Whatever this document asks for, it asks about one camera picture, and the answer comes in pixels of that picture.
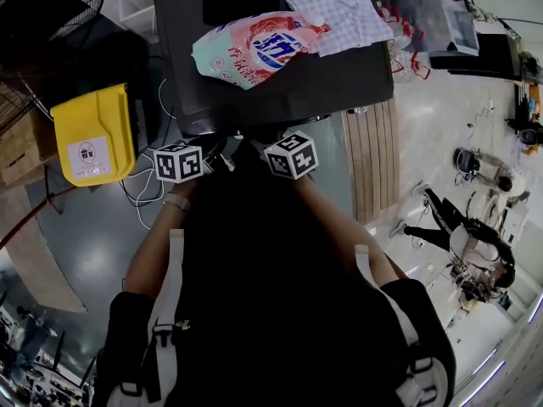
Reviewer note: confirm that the brown cardboard boxes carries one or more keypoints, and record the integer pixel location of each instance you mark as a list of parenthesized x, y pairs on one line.
[(23, 151)]

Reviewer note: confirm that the clear plastic storage box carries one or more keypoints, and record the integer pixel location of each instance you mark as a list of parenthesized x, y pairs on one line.
[(437, 19)]

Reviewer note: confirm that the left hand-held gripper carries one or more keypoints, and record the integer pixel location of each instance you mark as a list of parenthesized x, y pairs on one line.
[(178, 163)]

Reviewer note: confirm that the black washing machine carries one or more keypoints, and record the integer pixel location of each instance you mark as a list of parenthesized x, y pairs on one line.
[(254, 96)]

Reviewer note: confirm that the person's right forearm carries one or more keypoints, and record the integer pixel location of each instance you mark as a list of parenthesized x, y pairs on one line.
[(339, 227)]

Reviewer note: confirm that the black floor fan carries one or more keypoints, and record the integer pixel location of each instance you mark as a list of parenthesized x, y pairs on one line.
[(80, 15)]

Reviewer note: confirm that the white tray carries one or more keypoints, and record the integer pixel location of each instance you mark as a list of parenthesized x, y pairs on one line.
[(203, 126)]

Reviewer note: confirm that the person's black top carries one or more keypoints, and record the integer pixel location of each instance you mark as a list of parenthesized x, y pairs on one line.
[(275, 303)]

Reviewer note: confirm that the yellow lidded bin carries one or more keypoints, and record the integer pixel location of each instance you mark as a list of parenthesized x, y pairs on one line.
[(93, 138)]

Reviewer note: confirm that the pink detergent bag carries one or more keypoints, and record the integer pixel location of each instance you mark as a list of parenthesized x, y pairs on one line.
[(254, 49)]

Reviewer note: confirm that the person's left forearm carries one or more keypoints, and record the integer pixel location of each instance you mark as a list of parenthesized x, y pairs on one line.
[(157, 248)]

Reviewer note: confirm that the white wristband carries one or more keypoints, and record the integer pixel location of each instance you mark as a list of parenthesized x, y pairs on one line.
[(177, 204)]

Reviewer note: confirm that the black cabinet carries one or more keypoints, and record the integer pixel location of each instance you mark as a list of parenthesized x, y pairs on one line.
[(475, 55)]

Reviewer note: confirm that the black round robot vacuum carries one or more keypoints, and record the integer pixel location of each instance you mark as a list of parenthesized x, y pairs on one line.
[(466, 160)]

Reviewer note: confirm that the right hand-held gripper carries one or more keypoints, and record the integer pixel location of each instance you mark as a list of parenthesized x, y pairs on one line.
[(292, 155)]

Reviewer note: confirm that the wooden slat platform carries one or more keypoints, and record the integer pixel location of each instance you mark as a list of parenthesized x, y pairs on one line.
[(371, 163)]

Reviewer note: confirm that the white checkered cloth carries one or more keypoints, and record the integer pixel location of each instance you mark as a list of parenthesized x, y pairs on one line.
[(343, 15)]

